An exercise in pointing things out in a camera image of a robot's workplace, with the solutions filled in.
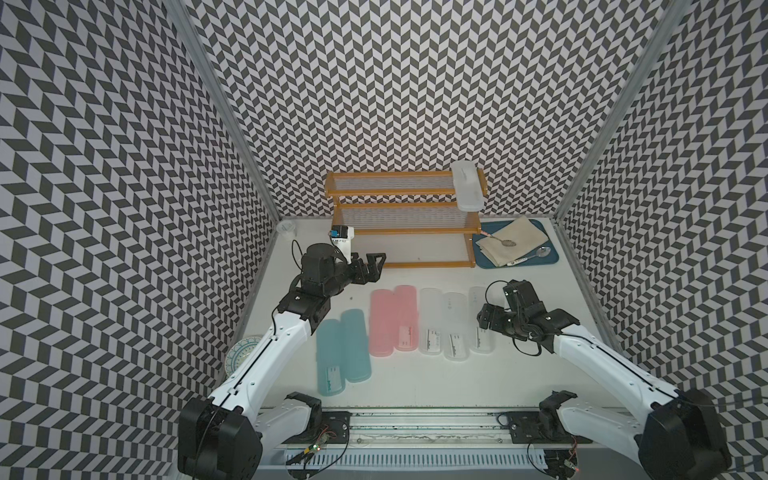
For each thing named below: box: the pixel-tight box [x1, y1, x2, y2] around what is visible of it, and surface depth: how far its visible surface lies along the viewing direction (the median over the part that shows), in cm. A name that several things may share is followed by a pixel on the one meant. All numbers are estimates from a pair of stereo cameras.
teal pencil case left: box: [316, 318, 346, 397], surface depth 83 cm
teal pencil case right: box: [341, 309, 371, 383], surface depth 90 cm
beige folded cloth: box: [476, 215, 549, 267], surface depth 111 cm
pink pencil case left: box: [369, 289, 396, 357], surface depth 91 cm
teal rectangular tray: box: [472, 219, 559, 269], surface depth 108 cm
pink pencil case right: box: [395, 285, 418, 352], surface depth 91 cm
